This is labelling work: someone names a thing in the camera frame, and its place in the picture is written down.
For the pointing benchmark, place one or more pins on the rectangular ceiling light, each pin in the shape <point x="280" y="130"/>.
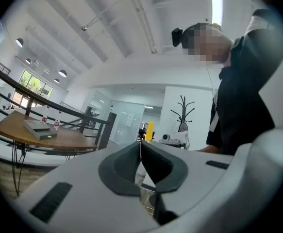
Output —
<point x="216" y="4"/>

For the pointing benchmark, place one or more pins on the large glass window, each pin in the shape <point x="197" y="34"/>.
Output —
<point x="34" y="84"/>

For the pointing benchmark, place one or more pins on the person's black shirt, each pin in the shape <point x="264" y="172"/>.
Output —
<point x="240" y="93"/>

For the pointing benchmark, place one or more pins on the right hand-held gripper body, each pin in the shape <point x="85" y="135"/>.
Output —
<point x="177" y="139"/>

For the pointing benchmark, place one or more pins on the black tripod device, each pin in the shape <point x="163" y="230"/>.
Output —
<point x="141" y="133"/>

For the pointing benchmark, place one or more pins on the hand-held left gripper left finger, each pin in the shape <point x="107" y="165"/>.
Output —
<point x="83" y="178"/>

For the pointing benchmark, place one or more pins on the black head-mounted camera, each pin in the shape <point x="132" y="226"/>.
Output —
<point x="177" y="37"/>

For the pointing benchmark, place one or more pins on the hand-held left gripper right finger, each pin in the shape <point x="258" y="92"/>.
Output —
<point x="194" y="169"/>

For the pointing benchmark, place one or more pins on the white ceiling pipe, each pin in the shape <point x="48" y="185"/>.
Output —
<point x="143" y="16"/>

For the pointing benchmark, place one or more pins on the person's head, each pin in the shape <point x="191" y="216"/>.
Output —
<point x="209" y="45"/>

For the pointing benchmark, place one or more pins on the dome pendant lamp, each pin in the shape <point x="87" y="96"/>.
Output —
<point x="62" y="73"/>
<point x="28" y="61"/>
<point x="56" y="80"/>
<point x="19" y="42"/>

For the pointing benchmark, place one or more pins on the yellow post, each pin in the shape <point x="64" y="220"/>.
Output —
<point x="150" y="130"/>

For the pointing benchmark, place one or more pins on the black coat rack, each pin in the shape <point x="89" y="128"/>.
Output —
<point x="183" y="115"/>

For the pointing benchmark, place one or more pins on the grey box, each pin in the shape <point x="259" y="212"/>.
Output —
<point x="40" y="131"/>

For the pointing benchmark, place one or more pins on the person's right forearm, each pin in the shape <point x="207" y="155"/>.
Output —
<point x="208" y="149"/>

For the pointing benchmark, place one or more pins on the black hairpin table leg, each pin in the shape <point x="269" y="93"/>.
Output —
<point x="68" y="155"/>
<point x="15" y="169"/>

